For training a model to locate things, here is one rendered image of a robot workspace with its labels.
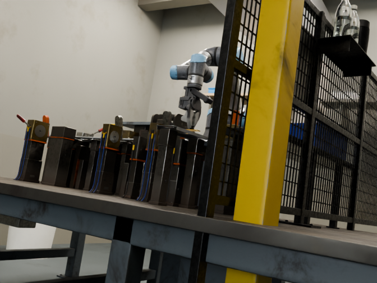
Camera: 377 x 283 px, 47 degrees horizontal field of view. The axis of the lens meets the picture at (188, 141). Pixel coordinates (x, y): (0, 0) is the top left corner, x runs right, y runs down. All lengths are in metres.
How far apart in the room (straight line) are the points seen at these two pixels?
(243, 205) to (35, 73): 3.90
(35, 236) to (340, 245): 3.44
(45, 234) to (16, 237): 0.24
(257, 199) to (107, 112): 4.56
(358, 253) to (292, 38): 0.65
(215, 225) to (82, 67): 4.38
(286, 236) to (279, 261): 0.08
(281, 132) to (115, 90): 4.63
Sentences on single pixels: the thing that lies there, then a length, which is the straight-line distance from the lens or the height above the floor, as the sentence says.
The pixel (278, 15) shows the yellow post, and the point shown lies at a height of 1.31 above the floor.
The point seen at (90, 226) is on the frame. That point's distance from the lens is 1.43.
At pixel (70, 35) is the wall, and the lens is 5.28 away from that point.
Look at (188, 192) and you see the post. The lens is 1.75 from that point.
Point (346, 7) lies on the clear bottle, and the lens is 1.87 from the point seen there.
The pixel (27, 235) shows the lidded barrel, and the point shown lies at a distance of 4.19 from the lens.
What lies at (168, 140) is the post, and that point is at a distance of 1.61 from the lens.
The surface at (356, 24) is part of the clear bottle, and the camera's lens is 1.94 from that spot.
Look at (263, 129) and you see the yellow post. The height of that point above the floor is 0.97.
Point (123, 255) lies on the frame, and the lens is 1.35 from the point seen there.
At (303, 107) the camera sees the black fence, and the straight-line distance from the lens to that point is 1.67.
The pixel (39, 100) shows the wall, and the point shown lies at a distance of 4.92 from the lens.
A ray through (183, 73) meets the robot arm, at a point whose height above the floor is 1.35.
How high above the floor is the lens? 0.74
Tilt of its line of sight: 7 degrees up
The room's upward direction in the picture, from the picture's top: 8 degrees clockwise
